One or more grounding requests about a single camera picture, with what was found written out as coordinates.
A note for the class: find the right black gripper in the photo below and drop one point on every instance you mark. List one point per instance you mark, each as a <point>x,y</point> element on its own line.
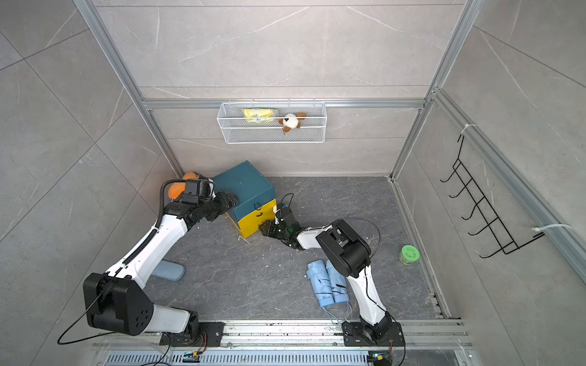
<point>270,225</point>

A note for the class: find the blue umbrella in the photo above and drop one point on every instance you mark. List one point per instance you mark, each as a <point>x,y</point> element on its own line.
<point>338,284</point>
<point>320,282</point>

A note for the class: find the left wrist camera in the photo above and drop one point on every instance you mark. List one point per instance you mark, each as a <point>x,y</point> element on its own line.
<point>198,191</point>

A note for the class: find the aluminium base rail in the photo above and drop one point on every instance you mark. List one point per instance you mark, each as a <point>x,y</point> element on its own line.
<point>296,342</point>

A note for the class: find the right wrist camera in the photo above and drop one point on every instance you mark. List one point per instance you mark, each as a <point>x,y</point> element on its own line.
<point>285,216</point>

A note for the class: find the aluminium frame profile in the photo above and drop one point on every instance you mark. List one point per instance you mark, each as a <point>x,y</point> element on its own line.
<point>565,240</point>

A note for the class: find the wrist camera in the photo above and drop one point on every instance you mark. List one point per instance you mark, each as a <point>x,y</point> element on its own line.
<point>285,216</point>
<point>198,191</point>

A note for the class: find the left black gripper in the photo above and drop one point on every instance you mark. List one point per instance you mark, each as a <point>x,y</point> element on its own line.
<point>224,206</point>

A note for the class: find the blue grey sponge pad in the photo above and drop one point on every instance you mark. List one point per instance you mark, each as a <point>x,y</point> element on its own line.
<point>169,271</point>

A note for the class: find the white wire wall basket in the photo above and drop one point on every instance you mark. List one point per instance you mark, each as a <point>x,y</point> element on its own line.
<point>236,130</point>

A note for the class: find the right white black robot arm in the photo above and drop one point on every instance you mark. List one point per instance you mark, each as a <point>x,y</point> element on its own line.
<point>348,266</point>

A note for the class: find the yellow packet in basket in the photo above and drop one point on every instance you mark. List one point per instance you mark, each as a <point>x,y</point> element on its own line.
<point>260,115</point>

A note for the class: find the orange plush toy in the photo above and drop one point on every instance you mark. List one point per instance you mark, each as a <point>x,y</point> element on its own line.
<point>177,188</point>

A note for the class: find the brown white plush dog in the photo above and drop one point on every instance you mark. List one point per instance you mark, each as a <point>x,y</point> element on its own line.
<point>291,122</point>

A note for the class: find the black wall hook rack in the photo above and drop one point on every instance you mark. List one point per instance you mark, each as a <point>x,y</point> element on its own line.
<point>483,208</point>

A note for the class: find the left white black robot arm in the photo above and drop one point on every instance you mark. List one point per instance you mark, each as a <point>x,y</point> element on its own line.
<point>115,301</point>

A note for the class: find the green round lid container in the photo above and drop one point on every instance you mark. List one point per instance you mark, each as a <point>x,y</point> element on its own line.
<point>409,255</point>

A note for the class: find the teal drawer cabinet yellow base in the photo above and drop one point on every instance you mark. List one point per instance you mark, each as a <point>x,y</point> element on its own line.
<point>256,197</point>

